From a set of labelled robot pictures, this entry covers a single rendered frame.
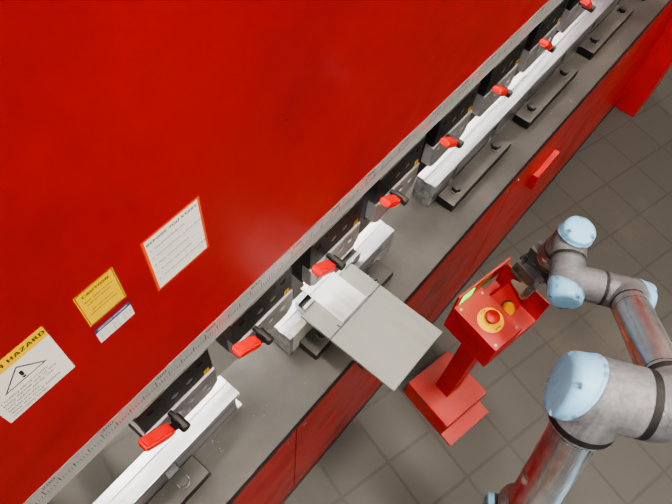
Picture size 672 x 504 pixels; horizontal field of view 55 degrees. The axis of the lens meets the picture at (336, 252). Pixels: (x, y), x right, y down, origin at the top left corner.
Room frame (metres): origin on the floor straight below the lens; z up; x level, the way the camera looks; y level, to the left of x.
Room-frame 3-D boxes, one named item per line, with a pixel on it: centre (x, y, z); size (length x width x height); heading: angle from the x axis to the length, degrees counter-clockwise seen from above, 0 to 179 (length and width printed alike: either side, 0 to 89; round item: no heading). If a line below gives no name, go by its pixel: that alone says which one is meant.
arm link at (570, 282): (0.70, -0.52, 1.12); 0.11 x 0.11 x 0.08; 82
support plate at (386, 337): (0.59, -0.10, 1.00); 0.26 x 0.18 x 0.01; 57
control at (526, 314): (0.79, -0.46, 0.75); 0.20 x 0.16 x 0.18; 136
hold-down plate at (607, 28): (1.82, -0.80, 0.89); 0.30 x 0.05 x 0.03; 147
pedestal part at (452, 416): (0.77, -0.48, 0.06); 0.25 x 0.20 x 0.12; 46
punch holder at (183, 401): (0.32, 0.26, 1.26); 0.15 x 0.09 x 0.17; 147
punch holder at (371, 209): (0.82, -0.07, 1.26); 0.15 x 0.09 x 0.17; 147
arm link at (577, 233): (0.80, -0.51, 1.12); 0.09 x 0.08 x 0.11; 172
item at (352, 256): (0.70, 0.01, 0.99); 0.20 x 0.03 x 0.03; 147
